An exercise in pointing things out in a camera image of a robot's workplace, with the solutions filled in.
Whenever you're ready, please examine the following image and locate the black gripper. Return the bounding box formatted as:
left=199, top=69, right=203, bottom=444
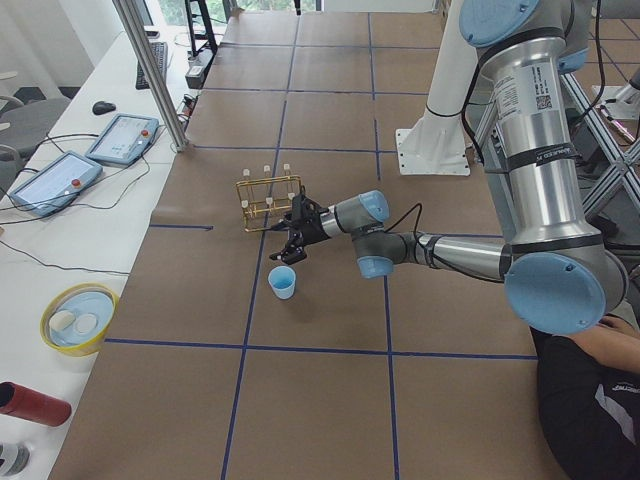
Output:
left=267, top=195, right=328, bottom=264

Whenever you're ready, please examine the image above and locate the light blue plastic cup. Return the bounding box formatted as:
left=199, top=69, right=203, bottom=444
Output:
left=268, top=266, right=297, bottom=300

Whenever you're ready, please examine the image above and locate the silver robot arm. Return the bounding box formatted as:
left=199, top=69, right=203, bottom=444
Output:
left=275, top=1, right=628, bottom=335

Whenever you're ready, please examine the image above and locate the far blue teach pendant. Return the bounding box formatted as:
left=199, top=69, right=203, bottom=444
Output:
left=85, top=113, right=159, bottom=166

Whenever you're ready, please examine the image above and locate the blue teach pendant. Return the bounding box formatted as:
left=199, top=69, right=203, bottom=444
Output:
left=9, top=151, right=103, bottom=217
left=85, top=113, right=159, bottom=166

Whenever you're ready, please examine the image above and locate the yellow bowl with blue lid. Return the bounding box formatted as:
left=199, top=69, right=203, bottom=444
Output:
left=40, top=283, right=119, bottom=357

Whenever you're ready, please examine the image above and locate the black keyboard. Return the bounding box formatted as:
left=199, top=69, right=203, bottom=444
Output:
left=134, top=41, right=170, bottom=91

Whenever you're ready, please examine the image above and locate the black computer mouse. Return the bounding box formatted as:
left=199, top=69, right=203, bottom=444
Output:
left=92, top=101, right=116, bottom=116

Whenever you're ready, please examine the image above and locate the near blue teach pendant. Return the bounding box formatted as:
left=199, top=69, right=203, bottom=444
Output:
left=9, top=151, right=103, bottom=217

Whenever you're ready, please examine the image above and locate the red cylinder can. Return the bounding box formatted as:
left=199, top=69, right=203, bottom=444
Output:
left=1, top=382, right=72, bottom=427

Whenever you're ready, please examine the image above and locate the person in black shirt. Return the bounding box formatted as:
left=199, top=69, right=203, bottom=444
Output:
left=531, top=312, right=639, bottom=479

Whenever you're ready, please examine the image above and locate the gold wire cup holder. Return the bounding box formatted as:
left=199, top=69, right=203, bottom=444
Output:
left=235, top=163, right=302, bottom=233

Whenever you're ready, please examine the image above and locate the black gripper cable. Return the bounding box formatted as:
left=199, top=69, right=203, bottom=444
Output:
left=384, top=202, right=426, bottom=236

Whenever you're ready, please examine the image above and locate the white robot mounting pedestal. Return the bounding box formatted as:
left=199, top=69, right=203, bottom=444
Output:
left=396, top=0, right=477, bottom=176

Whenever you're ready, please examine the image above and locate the aluminium frame post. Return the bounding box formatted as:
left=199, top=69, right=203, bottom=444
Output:
left=112, top=0, right=189, bottom=153

